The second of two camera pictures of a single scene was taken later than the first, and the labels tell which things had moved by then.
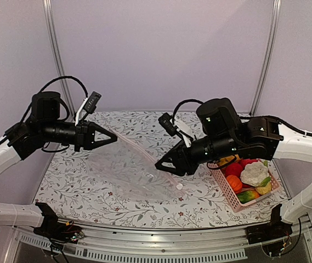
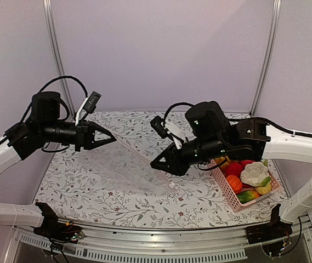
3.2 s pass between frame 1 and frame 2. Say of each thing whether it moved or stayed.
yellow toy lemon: moved
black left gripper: stayed
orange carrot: stayed
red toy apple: stayed
